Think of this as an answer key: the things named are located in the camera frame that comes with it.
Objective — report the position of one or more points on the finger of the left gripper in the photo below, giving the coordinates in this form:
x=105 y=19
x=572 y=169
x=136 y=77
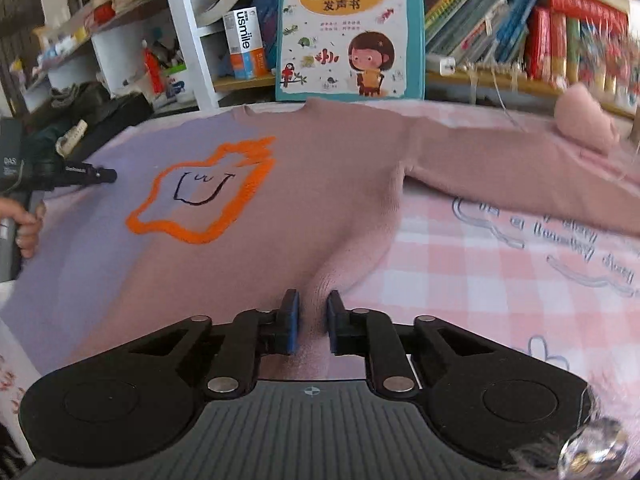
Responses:
x=82 y=174

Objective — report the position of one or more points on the red book set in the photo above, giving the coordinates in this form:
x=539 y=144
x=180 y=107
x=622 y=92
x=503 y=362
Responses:
x=587 y=41

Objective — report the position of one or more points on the pink and purple sweater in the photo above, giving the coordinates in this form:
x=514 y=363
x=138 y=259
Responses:
x=280 y=199

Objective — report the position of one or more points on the children's sound book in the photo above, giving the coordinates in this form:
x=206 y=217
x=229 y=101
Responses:
x=351 y=50

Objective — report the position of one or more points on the pink checked table cloth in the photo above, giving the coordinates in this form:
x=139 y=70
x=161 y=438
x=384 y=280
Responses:
x=500 y=284

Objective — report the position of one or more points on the row of colourful books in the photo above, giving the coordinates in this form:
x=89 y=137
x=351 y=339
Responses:
x=476 y=31

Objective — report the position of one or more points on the red tassel ornament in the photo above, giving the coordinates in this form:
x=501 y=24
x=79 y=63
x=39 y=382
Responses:
x=153 y=68

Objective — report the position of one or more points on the white charger plug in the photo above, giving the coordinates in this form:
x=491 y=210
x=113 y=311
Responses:
x=440 y=64

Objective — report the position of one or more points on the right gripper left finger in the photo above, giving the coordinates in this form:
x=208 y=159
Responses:
x=241 y=345

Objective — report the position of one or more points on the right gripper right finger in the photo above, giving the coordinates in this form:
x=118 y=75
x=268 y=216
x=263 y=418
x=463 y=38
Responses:
x=371 y=335

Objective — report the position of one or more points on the white wooden shelf unit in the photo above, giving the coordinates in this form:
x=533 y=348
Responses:
x=53 y=44

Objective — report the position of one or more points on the person's left hand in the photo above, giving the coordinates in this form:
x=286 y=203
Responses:
x=29 y=224

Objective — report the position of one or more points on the pink plush toy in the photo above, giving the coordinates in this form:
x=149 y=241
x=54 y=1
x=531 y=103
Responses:
x=581 y=119

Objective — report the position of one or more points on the usmile white orange box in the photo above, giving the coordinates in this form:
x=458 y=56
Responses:
x=247 y=54

